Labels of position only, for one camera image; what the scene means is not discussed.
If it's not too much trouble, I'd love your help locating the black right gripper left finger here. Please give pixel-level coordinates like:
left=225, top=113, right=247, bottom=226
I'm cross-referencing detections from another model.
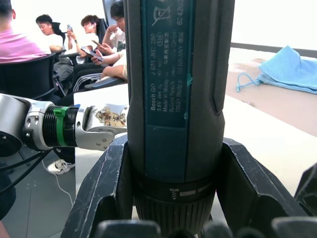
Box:
left=60, top=135, right=139, bottom=238

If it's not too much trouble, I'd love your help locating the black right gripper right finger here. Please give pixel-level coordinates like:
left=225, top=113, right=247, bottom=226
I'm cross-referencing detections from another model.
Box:
left=212, top=137, right=308, bottom=231

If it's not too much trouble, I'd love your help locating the dark green electric screwdriver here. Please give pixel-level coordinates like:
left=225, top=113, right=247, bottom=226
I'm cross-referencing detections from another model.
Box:
left=123, top=0, right=235, bottom=236

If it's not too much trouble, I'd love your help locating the white sneaker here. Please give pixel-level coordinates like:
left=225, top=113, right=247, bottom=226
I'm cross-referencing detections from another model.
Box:
left=47, top=159, right=76, bottom=176

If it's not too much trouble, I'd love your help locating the stained paper label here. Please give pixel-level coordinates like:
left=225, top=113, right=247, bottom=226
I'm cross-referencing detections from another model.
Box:
left=95, top=105, right=127, bottom=129

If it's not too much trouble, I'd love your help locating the grey jacket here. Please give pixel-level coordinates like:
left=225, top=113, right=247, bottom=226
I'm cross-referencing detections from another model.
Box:
left=53, top=60, right=75, bottom=83

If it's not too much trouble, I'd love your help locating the black mesh office chair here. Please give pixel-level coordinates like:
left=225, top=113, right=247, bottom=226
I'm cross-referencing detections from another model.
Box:
left=0, top=51, right=67, bottom=100

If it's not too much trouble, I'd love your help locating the curly haired person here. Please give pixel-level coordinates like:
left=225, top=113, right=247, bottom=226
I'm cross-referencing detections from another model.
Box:
left=66, top=14, right=109, bottom=94

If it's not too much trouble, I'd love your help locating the person in printed white shirt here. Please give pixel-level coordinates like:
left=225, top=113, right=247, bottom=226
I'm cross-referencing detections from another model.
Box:
left=91, top=0, right=128, bottom=84

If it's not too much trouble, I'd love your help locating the person with white earbud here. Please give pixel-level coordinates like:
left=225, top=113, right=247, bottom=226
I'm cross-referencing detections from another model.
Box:
left=35, top=14, right=67, bottom=54

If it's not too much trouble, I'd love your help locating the person in pink shirt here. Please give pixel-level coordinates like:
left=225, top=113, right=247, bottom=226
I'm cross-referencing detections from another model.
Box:
left=0, top=0, right=52, bottom=64

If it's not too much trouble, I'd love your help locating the thin white cable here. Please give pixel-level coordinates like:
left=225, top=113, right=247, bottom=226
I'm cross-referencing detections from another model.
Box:
left=41, top=158, right=75, bottom=208

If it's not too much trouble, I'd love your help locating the green cable tie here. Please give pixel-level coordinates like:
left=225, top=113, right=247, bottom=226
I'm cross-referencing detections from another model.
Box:
left=53, top=106, right=68, bottom=147

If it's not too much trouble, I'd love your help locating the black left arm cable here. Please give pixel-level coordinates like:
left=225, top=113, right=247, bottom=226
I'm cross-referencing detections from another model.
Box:
left=0, top=148, right=54, bottom=196

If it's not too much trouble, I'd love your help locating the blue cloth drawstring bag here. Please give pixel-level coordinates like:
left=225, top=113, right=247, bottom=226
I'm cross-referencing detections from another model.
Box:
left=236, top=45, right=317, bottom=95

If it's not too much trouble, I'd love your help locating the black window frame rail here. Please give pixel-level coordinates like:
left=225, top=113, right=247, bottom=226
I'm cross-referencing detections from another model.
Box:
left=230, top=42, right=317, bottom=60

